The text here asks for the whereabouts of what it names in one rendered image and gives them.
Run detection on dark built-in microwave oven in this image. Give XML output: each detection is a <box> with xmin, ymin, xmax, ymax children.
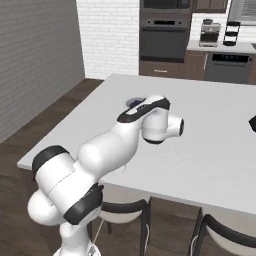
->
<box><xmin>139</xmin><ymin>0</ymin><xmax>194</xmax><ymax>14</ymax></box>

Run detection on dark wall oven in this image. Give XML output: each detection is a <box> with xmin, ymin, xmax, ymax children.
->
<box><xmin>139</xmin><ymin>13</ymin><xmax>194</xmax><ymax>64</ymax></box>

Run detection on grey framed window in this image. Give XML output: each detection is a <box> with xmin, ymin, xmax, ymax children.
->
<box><xmin>228</xmin><ymin>0</ymin><xmax>256</xmax><ymax>27</ymax></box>

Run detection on black and white chair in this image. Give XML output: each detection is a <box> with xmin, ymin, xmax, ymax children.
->
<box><xmin>187</xmin><ymin>205</ymin><xmax>256</xmax><ymax>256</ymax></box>
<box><xmin>87</xmin><ymin>183</ymin><xmax>153</xmax><ymax>256</ymax></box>

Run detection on grey dishwasher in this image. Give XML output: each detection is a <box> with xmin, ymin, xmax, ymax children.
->
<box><xmin>204</xmin><ymin>52</ymin><xmax>254</xmax><ymax>85</ymax></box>

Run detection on brown base cupboards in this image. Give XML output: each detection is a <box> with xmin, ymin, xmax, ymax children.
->
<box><xmin>138</xmin><ymin>49</ymin><xmax>256</xmax><ymax>86</ymax></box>

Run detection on silver coffee machine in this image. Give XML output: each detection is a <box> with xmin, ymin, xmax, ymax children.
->
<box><xmin>198</xmin><ymin>18</ymin><xmax>222</xmax><ymax>48</ymax></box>

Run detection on black tiered stand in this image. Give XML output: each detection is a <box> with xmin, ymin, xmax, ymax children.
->
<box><xmin>222</xmin><ymin>20</ymin><xmax>242</xmax><ymax>47</ymax></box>

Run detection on black object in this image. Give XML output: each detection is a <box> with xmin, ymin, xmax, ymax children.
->
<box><xmin>248</xmin><ymin>114</ymin><xmax>256</xmax><ymax>133</ymax></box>

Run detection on brown wall cupboard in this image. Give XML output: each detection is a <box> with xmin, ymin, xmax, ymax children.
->
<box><xmin>192</xmin><ymin>0</ymin><xmax>230</xmax><ymax>14</ymax></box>

